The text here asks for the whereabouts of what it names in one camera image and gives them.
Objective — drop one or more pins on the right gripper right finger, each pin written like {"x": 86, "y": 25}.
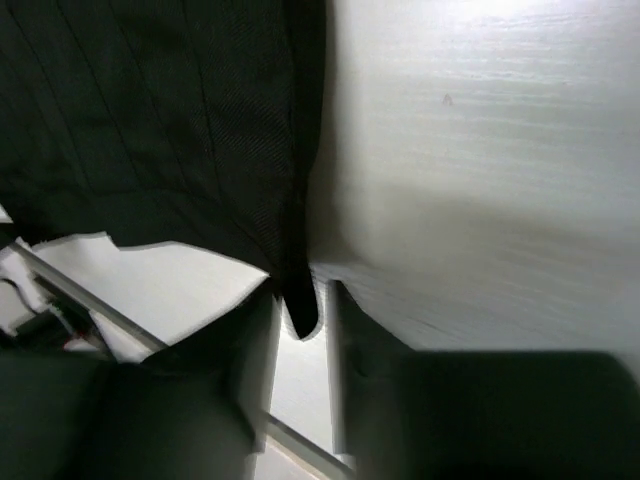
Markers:
{"x": 402, "y": 413}

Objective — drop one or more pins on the large black pleated skirt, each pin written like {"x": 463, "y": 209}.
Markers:
{"x": 194, "y": 122}

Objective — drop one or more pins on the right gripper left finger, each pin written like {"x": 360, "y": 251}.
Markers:
{"x": 194, "y": 410}

